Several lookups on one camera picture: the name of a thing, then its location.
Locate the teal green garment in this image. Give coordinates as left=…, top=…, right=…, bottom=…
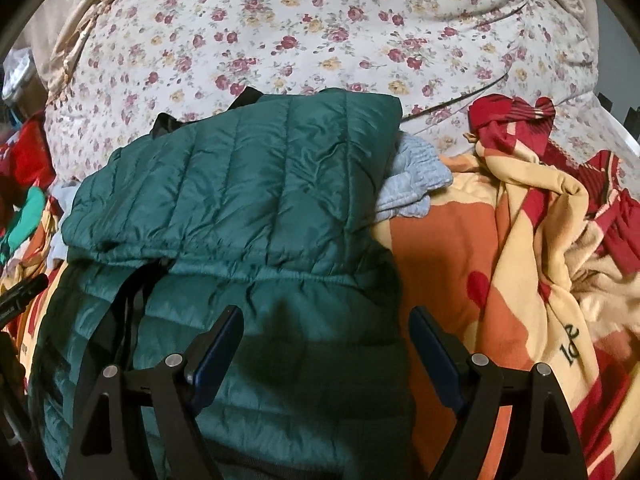
left=1, top=186, right=46, bottom=266

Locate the white floral quilt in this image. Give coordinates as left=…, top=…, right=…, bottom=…
left=46, top=0, right=639, bottom=193

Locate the red garment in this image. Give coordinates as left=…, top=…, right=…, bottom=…
left=1, top=110, right=55, bottom=223

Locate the dark red striped cloth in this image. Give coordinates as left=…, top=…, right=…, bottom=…
left=469, top=94, right=555, bottom=162

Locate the light blue fleece garment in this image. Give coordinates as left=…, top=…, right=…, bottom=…
left=374, top=132, right=452, bottom=222

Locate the orange yellow red blanket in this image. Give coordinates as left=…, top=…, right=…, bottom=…
left=0, top=136, right=640, bottom=480

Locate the metal pot with plastic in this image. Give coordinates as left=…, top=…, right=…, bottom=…
left=1, top=48, right=47, bottom=119

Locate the dark green puffer jacket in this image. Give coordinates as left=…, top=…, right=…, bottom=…
left=29, top=89, right=414, bottom=479

